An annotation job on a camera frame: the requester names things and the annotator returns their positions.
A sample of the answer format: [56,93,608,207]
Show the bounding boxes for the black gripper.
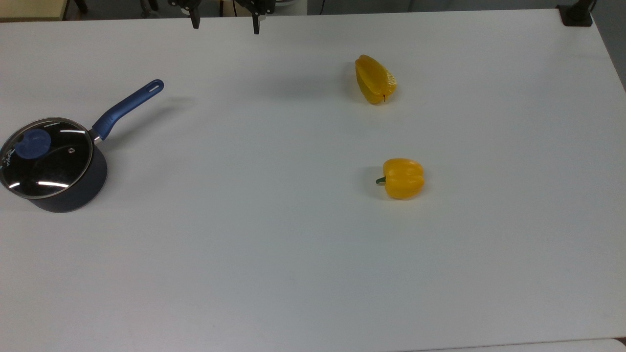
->
[169,0,275,35]

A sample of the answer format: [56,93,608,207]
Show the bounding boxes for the black clamp mount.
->
[557,0,596,27]

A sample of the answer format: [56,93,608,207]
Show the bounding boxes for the glass lid with blue knob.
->
[0,117,94,200]

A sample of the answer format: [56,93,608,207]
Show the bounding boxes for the yellow starfruit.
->
[355,54,398,105]

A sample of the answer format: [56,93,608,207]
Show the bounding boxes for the light wooden furniture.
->
[0,0,69,22]

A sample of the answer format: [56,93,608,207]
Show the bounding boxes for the whole yellow bell pepper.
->
[375,158,425,200]

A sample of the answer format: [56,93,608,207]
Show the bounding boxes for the dark saucepan with blue handle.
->
[0,79,165,214]

